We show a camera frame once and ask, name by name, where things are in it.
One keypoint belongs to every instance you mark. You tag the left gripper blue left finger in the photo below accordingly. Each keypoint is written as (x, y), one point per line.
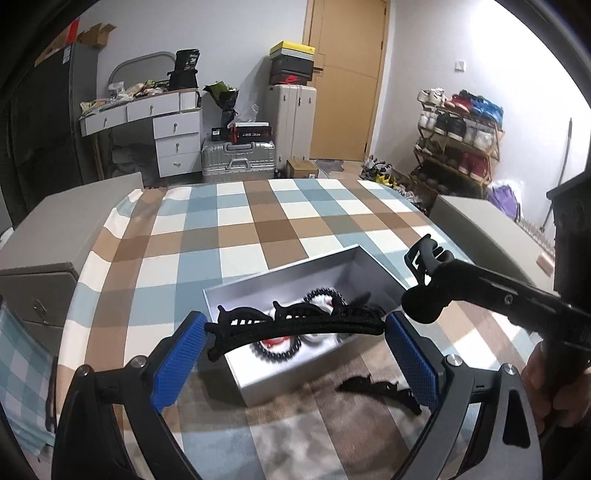
(89, 444)

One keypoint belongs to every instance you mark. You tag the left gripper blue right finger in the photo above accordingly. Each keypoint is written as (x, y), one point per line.
(504, 441)

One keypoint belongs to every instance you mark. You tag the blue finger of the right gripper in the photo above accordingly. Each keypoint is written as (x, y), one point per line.
(460, 281)

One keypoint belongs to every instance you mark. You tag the black long hair clip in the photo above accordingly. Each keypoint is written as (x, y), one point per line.
(242, 326)
(364, 385)

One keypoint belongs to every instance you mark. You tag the silver grey cardboard box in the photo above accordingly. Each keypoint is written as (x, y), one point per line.
(274, 367)

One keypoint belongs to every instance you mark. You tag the large black claw hair clip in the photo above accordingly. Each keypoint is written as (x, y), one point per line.
(424, 257)

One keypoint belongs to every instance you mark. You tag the person's right hand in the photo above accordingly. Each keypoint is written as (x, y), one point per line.
(571, 402)

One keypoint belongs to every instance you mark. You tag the grey right bedside cabinet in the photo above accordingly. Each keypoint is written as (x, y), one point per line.
(493, 241)

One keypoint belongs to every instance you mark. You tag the grey bedside cabinet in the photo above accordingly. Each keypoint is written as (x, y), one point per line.
(43, 259)
(493, 241)

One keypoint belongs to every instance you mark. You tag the purple bag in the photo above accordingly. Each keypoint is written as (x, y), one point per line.
(503, 197)

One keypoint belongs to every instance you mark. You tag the wooden shoe rack with shoes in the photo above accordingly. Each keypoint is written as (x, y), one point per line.
(459, 141)

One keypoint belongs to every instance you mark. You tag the blue brown plaid tablecloth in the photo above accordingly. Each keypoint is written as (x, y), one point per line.
(161, 254)

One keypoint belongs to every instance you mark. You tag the small brown cardboard box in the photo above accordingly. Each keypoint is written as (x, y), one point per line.
(301, 169)

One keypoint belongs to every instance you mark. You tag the grey left bedside cabinet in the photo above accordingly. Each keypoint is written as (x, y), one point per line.
(43, 259)

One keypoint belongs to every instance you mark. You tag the black red box on suitcase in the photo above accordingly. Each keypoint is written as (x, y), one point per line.
(243, 133)

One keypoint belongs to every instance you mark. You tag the silver aluminium suitcase lying flat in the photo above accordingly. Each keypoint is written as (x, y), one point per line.
(223, 162)

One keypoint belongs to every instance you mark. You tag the wooden door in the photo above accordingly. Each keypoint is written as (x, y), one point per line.
(349, 39)

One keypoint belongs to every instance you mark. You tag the stack of shoe boxes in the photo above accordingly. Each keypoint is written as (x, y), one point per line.
(291, 63)

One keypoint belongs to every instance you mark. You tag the black wrapped flower bouquet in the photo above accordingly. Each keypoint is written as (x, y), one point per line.
(225, 98)

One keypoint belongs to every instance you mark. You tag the white desk with drawers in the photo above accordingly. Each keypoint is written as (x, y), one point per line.
(170, 123)

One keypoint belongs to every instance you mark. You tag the dark tall cabinet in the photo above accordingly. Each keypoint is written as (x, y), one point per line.
(42, 148)

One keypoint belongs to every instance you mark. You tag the black bag on desk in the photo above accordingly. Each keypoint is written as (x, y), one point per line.
(184, 73)

